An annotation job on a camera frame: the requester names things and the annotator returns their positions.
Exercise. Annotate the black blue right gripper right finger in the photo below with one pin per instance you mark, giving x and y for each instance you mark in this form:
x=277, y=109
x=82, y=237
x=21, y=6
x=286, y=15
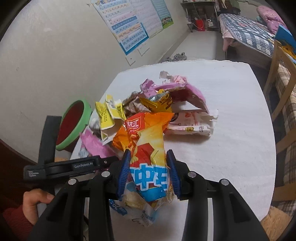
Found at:
x=233, y=219

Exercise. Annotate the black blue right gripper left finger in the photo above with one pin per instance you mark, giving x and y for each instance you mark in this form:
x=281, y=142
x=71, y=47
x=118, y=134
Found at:
x=64, y=216

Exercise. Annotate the orange snack bag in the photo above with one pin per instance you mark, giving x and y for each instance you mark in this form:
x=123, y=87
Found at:
x=143, y=135

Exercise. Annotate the yellow white medicine box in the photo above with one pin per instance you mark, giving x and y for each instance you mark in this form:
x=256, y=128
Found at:
x=111, y=117

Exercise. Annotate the pink plastic bag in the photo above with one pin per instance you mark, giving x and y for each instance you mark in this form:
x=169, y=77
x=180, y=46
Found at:
x=179, y=88

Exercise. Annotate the green red trash bin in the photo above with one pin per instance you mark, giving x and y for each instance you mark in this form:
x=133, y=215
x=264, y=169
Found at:
x=74, y=121

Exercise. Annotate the left hand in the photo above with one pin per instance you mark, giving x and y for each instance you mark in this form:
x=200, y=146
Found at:
x=30, y=201

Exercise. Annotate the blue white plastic wrapper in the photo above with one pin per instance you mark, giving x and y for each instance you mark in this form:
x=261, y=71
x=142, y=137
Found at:
x=133, y=207

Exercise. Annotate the crumpled brown paper wrapper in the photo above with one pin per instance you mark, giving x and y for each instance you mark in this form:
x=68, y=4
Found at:
x=132, y=105

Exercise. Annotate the yellow gold snack wrapper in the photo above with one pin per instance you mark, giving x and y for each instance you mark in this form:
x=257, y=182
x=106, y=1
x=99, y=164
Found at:
x=161, y=102

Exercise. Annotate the pink white strawberry snack box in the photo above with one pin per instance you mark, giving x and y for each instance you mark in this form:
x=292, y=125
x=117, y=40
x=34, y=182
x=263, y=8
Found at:
x=193, y=122

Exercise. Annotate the wooden chair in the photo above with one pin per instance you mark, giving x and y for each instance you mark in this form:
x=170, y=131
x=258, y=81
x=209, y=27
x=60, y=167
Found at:
x=279, y=92

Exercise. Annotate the grey shoes pair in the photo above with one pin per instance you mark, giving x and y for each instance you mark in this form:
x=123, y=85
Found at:
x=177, y=57

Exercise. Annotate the bed with plaid blanket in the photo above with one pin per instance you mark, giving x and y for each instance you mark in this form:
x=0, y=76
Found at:
x=251, y=41

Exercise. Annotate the red bucket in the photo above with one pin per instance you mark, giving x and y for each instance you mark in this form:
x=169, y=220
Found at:
x=200, y=25

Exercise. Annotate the dark metal shelf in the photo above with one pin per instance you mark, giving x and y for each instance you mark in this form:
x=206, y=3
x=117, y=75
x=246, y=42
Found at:
x=205, y=10

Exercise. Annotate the pink quilt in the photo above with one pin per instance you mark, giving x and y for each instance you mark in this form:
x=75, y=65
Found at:
x=271, y=18

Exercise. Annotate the blue wall chart poster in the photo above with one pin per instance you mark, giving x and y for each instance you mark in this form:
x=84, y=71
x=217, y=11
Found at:
x=122, y=20

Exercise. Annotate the white wall chart poster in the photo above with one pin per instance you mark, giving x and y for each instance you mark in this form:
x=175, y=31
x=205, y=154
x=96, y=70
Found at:
x=153, y=14

